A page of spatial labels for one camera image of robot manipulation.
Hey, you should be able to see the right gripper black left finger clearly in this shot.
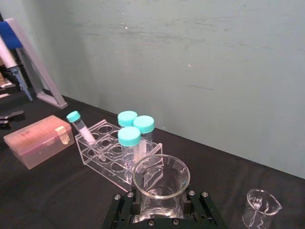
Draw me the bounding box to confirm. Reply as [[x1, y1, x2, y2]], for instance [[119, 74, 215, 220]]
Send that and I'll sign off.
[[102, 190, 143, 229]]

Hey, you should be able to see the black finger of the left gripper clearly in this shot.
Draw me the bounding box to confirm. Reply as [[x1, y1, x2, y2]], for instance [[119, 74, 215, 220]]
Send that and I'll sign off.
[[0, 109, 25, 130]]

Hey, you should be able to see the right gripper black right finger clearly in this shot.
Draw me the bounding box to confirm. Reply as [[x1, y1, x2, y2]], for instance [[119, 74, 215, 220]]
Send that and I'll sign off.
[[182, 190, 227, 229]]

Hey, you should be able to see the large clear glass beaker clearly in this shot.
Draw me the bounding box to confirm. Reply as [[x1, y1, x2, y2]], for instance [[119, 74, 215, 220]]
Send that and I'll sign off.
[[132, 154, 191, 219]]

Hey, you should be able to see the pink translucent pipette tip box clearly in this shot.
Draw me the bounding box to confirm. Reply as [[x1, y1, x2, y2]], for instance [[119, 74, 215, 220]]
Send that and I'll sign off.
[[3, 114, 76, 170]]

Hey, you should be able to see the grey pipette stand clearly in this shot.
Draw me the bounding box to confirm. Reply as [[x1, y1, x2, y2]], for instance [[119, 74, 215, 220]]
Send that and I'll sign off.
[[4, 17, 69, 110]]

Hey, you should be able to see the clear acrylic tube rack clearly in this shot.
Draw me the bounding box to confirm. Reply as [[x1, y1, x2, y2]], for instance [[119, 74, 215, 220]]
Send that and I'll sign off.
[[74, 119, 163, 193]]

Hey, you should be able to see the small clear glass beaker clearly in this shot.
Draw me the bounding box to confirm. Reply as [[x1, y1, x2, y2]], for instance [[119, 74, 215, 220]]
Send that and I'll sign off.
[[241, 188, 283, 229]]

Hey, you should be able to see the white and blue pipette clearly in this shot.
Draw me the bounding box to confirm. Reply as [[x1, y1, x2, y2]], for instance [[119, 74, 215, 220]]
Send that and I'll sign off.
[[0, 21, 33, 102]]

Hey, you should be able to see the black table cloth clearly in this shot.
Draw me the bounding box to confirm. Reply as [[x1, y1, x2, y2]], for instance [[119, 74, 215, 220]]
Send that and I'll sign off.
[[0, 94, 305, 229]]

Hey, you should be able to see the slim teal-capped tube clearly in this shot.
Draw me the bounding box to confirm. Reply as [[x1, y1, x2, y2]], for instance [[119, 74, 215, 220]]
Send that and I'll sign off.
[[66, 110, 96, 146]]

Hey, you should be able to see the wide teal-capped tube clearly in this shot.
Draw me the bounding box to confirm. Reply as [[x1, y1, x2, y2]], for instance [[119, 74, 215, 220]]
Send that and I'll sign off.
[[117, 110, 138, 127], [117, 126, 146, 169], [132, 115, 156, 145]]

